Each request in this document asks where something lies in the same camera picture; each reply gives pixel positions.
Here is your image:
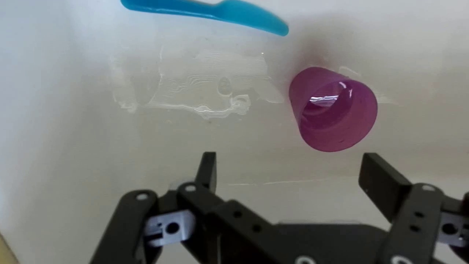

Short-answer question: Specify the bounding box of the white sink basin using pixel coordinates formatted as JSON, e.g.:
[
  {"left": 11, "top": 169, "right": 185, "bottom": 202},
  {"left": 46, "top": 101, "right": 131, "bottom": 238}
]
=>
[{"left": 0, "top": 0, "right": 469, "bottom": 264}]

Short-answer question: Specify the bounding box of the blue plastic knife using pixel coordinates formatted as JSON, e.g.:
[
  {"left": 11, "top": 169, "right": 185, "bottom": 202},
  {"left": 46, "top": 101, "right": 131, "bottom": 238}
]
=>
[{"left": 120, "top": 0, "right": 289, "bottom": 37}]

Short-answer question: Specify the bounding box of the purple plastic cup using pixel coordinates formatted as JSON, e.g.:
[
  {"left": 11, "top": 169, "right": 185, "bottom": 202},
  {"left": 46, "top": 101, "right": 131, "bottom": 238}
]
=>
[{"left": 289, "top": 67, "right": 378, "bottom": 153}]

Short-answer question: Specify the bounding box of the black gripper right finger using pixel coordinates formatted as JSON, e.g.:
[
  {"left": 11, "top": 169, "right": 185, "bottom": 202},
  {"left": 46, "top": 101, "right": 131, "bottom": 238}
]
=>
[{"left": 359, "top": 153, "right": 469, "bottom": 264}]

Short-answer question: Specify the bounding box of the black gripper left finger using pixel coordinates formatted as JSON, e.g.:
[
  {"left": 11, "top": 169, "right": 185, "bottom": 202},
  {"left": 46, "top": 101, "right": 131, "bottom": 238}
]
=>
[{"left": 90, "top": 150, "right": 276, "bottom": 264}]

